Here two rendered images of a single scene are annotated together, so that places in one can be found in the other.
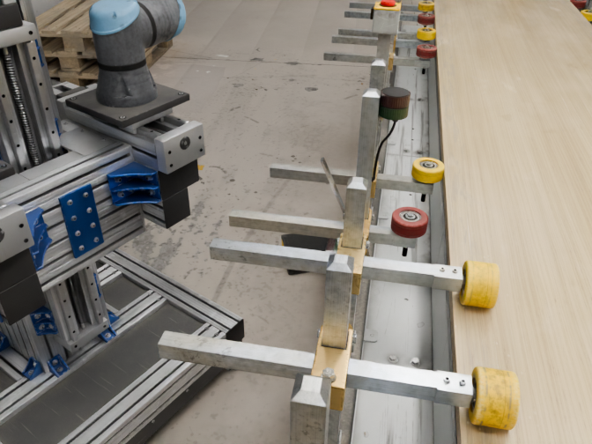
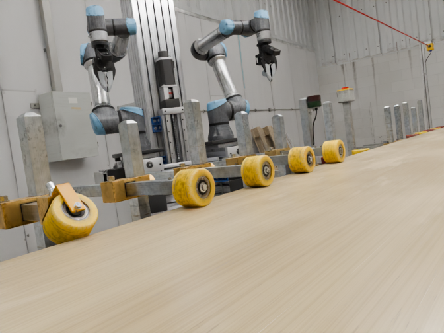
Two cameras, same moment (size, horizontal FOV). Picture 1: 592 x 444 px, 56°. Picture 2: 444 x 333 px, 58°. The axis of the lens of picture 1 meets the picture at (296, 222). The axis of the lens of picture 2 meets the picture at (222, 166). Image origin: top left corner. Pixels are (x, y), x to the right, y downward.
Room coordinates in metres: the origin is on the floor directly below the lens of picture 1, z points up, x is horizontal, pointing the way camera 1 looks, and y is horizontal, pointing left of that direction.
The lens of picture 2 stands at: (-0.69, -0.65, 1.03)
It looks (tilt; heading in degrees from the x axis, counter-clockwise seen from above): 4 degrees down; 28
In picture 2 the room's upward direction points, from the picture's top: 8 degrees counter-clockwise
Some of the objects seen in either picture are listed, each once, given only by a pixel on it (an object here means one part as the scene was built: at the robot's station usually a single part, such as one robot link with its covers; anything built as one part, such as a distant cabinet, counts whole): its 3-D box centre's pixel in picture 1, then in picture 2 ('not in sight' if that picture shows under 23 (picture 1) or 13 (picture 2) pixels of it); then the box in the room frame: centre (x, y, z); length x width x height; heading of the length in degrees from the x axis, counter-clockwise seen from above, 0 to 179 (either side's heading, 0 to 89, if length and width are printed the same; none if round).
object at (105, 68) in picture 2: not in sight; (101, 57); (0.65, 0.59, 1.46); 0.09 x 0.08 x 0.12; 54
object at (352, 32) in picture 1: (382, 34); not in sight; (2.78, -0.41, 0.80); 0.43 x 0.03 x 0.04; 80
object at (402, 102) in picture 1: (395, 97); (313, 98); (1.08, -0.20, 1.16); 0.06 x 0.06 x 0.02
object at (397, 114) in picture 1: (393, 108); (314, 104); (1.08, -0.20, 1.14); 0.06 x 0.06 x 0.02
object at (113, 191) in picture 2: not in sight; (129, 187); (0.08, 0.03, 0.95); 0.13 x 0.06 x 0.05; 170
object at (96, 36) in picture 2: not in sight; (98, 38); (0.65, 0.58, 1.54); 0.08 x 0.08 x 0.05
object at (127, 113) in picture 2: not in sight; (131, 119); (0.96, 0.73, 1.21); 0.13 x 0.12 x 0.14; 137
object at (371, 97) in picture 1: (362, 190); (310, 150); (1.09, -0.15, 0.93); 0.03 x 0.03 x 0.48; 80
